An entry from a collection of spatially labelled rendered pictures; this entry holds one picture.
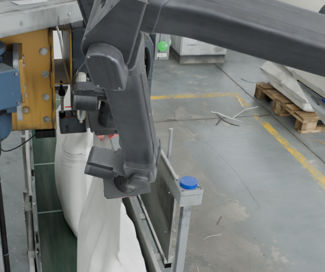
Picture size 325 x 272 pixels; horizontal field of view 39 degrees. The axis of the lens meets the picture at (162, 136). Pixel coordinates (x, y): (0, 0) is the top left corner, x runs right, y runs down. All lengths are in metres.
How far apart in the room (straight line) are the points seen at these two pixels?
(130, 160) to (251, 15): 0.41
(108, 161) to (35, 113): 0.57
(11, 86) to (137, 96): 0.55
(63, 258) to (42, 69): 0.85
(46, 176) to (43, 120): 1.00
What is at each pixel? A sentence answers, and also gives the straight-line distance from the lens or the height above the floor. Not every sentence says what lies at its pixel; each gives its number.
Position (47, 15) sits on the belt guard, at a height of 1.40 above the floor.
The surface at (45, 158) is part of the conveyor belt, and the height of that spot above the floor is 0.38.
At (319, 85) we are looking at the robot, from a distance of 0.94.
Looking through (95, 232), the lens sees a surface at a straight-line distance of 1.33.
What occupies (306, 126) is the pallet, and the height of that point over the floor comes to 0.06.
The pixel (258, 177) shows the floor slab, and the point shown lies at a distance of 3.27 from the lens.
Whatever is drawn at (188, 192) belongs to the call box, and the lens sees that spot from 1.51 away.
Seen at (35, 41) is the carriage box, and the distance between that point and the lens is 1.35.
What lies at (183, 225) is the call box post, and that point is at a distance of 1.62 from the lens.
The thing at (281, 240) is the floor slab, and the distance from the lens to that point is 2.76.
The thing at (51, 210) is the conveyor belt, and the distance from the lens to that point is 2.18.
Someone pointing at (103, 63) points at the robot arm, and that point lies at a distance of 0.51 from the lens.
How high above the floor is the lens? 1.69
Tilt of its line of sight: 28 degrees down
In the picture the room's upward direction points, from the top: 5 degrees clockwise
